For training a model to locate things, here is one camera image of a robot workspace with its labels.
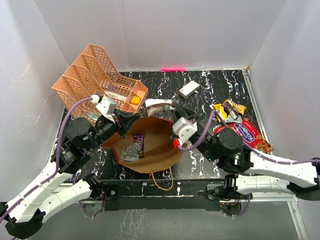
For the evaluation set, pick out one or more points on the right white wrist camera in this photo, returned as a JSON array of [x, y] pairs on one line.
[[183, 129]]

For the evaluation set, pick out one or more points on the brown chocolate bar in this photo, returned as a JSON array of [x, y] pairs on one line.
[[154, 106]]

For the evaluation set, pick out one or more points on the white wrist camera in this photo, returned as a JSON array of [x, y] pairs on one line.
[[183, 129], [106, 106]]

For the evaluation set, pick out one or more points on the purple m&m packet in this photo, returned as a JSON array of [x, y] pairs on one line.
[[139, 139]]

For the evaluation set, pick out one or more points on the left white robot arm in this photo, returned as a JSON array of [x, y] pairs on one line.
[[28, 211]]

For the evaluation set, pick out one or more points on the dark chocolate snack packet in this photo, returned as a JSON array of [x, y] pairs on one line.
[[228, 107]]

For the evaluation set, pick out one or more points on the orange object in organizer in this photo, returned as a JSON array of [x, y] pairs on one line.
[[135, 100]]

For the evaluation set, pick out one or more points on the yellow candy bar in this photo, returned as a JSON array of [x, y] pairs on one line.
[[221, 111]]

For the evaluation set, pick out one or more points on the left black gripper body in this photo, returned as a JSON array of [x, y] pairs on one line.
[[104, 129]]

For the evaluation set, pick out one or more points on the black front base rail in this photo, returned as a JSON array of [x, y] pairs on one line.
[[130, 194]]

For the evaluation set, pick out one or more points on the yellow m&m packet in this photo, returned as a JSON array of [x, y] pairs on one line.
[[241, 109]]

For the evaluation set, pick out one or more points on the peach plastic file organizer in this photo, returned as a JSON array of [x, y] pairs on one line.
[[93, 73]]

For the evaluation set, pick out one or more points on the small white cardboard box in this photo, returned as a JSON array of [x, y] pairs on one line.
[[188, 89]]

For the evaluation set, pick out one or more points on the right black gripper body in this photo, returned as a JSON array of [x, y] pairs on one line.
[[204, 147]]

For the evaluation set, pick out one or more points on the red cookie snack bag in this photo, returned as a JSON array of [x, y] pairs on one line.
[[251, 135]]

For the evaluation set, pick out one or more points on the red paper bag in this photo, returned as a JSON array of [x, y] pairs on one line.
[[159, 151]]

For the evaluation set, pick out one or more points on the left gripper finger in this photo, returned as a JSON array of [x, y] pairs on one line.
[[124, 115], [127, 124]]

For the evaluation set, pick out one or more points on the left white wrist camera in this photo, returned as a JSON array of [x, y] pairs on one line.
[[106, 106]]

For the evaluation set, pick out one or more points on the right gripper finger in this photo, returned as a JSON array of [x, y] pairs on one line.
[[179, 112], [193, 116]]

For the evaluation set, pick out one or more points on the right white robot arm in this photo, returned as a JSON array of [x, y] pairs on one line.
[[248, 169]]

